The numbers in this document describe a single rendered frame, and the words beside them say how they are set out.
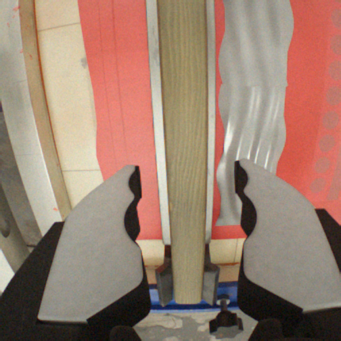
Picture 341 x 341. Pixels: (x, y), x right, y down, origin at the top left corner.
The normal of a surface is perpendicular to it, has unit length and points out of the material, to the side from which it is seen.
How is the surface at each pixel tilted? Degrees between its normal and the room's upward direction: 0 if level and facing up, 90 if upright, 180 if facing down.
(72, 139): 0
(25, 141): 0
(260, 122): 33
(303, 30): 0
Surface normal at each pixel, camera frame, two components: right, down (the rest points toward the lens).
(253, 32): -0.51, 0.51
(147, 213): -0.02, 0.48
